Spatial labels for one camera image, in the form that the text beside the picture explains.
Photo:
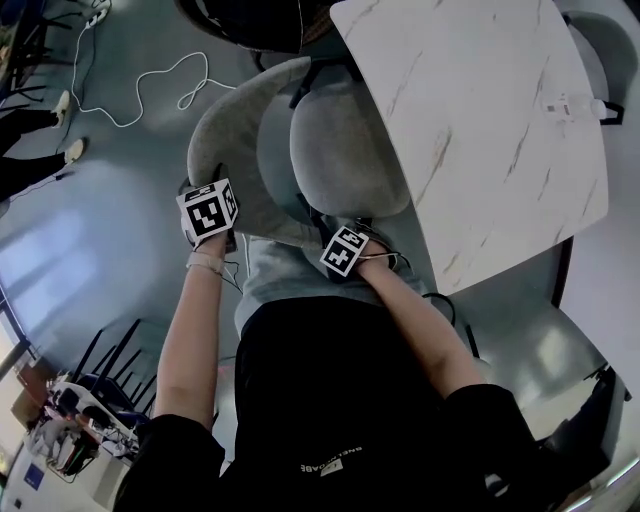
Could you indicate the small white object on table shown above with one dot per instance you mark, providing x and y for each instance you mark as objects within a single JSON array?
[{"x": 570, "y": 106}]

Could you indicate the black wicker chair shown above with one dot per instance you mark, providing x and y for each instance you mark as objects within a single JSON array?
[{"x": 200, "y": 15}]

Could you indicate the person's grey trousers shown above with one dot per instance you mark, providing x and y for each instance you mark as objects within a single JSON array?
[{"x": 280, "y": 280}]

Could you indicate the cluttered white desk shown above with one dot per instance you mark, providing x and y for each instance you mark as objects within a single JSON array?
[{"x": 75, "y": 425}]

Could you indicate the grey upholstered chair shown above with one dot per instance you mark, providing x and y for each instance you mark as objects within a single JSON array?
[
  {"x": 600, "y": 45},
  {"x": 325, "y": 150}
]

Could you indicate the dark square table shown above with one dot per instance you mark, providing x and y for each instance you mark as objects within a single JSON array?
[{"x": 25, "y": 50}]

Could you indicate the black frame equipment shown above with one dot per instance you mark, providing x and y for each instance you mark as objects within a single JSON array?
[{"x": 590, "y": 415}]

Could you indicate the beige wristband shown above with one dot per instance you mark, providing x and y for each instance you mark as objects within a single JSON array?
[{"x": 205, "y": 261}]

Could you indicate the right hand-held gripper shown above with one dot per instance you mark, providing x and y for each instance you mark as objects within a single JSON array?
[{"x": 342, "y": 252}]

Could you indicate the white marble table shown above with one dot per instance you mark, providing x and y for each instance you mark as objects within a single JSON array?
[{"x": 475, "y": 125}]

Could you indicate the person's left forearm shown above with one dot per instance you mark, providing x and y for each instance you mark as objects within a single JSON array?
[{"x": 190, "y": 340}]

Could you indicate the person's black shirt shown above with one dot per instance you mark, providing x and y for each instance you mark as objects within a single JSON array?
[{"x": 325, "y": 415}]

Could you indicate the white power strip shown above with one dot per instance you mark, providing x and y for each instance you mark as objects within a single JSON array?
[{"x": 97, "y": 12}]

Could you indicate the black backpack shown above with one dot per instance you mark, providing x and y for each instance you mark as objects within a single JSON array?
[{"x": 260, "y": 20}]

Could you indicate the person's right forearm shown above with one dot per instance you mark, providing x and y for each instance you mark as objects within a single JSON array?
[{"x": 415, "y": 325}]

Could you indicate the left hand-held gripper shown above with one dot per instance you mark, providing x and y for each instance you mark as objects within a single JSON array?
[{"x": 207, "y": 212}]

